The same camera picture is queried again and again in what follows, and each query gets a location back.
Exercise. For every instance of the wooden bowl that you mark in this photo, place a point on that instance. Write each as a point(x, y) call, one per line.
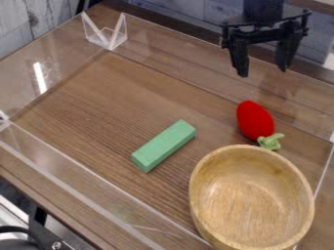
point(250, 199)

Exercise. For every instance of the clear acrylic tray wall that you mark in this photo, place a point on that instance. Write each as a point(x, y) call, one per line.
point(80, 107)

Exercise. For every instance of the black table leg bracket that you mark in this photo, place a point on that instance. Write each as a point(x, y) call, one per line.
point(46, 239)

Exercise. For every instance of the red plush strawberry green stem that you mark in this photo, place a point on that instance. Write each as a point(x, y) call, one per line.
point(257, 125)

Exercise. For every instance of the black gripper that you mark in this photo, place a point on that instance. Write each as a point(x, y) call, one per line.
point(266, 21)

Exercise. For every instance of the clear acrylic corner bracket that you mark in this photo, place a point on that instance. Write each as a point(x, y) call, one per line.
point(106, 37)

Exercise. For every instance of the green rectangular block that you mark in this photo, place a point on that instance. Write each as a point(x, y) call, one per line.
point(163, 145)

